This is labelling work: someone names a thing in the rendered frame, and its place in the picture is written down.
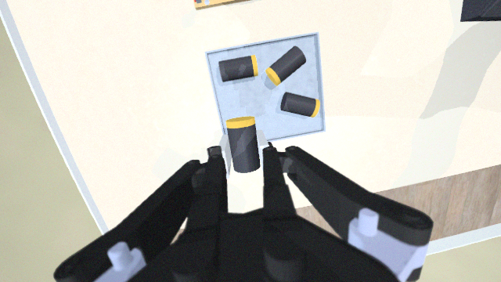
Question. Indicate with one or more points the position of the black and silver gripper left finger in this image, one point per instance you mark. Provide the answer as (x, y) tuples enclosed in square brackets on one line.
[(150, 228)]

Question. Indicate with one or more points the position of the black battery with yellow end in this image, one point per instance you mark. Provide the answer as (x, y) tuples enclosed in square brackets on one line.
[(243, 144), (298, 104), (286, 65), (238, 68)]

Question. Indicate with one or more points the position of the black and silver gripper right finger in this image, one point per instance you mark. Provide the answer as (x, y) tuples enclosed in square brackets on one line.
[(395, 233)]

